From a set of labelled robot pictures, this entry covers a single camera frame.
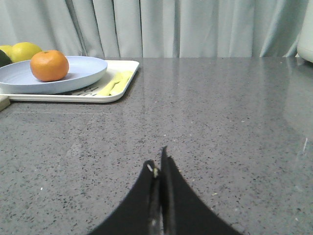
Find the yellow plastic spoon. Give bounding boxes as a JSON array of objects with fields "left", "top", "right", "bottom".
[{"left": 110, "top": 70, "right": 133, "bottom": 95}]

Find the wooden cutting board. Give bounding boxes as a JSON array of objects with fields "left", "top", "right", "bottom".
[{"left": 0, "top": 95, "right": 11, "bottom": 111}]

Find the green lime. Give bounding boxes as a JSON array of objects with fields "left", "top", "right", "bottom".
[{"left": 0, "top": 50, "right": 12, "bottom": 67}]

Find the whole orange fruit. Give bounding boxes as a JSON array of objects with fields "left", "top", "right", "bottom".
[{"left": 30, "top": 50, "right": 69, "bottom": 82}]

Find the light blue plate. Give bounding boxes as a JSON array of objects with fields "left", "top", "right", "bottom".
[{"left": 0, "top": 56, "right": 108, "bottom": 94}]

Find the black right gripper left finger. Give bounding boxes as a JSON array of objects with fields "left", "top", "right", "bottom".
[{"left": 90, "top": 160, "right": 160, "bottom": 235}]

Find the yellow lemon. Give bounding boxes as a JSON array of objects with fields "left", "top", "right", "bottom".
[{"left": 0, "top": 42, "right": 42, "bottom": 63}]

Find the grey curtain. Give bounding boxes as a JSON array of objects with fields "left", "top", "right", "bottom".
[{"left": 0, "top": 0, "right": 308, "bottom": 58}]

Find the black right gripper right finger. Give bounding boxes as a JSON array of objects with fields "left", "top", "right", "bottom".
[{"left": 160, "top": 147, "right": 239, "bottom": 235}]

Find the white appliance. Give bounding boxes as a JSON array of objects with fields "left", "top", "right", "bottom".
[{"left": 297, "top": 0, "right": 313, "bottom": 62}]

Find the yellow plastic fork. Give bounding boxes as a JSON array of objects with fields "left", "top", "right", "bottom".
[{"left": 96, "top": 72, "right": 122, "bottom": 96}]

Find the white rectangular tray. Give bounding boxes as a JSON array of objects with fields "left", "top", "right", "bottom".
[{"left": 0, "top": 56, "right": 139, "bottom": 103}]

